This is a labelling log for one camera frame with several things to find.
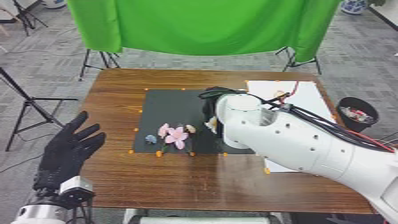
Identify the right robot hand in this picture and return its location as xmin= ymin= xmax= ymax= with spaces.
xmin=200 ymin=87 xmax=228 ymax=135

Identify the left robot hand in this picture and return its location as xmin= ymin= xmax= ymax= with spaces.
xmin=31 ymin=110 xmax=109 ymax=192

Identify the white flower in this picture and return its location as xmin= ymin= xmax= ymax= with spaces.
xmin=203 ymin=116 xmax=221 ymax=132

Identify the dark mat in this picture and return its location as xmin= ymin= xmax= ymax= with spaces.
xmin=130 ymin=88 xmax=258 ymax=155

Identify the cream flower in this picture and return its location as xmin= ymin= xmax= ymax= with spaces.
xmin=184 ymin=124 xmax=200 ymax=157

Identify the large pink flower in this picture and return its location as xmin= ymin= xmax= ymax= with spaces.
xmin=164 ymin=126 xmax=193 ymax=152

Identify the blue flower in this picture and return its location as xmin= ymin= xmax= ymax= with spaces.
xmin=145 ymin=134 xmax=161 ymax=146

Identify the black tripod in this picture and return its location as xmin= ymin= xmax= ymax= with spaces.
xmin=0 ymin=66 xmax=81 ymax=153

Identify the white sheet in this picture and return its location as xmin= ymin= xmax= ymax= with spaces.
xmin=244 ymin=79 xmax=338 ymax=174

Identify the black cloth stand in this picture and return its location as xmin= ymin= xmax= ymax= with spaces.
xmin=77 ymin=48 xmax=125 ymax=82
xmin=274 ymin=45 xmax=326 ymax=76

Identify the black bin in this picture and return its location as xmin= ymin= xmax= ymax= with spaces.
xmin=337 ymin=96 xmax=383 ymax=133

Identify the pale grey bar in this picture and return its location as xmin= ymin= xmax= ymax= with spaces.
xmin=123 ymin=215 xmax=289 ymax=224

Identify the blue and white vase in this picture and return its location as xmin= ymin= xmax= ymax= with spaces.
xmin=340 ymin=0 xmax=370 ymax=16

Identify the black cable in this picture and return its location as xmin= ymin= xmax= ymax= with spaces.
xmin=198 ymin=86 xmax=281 ymax=108

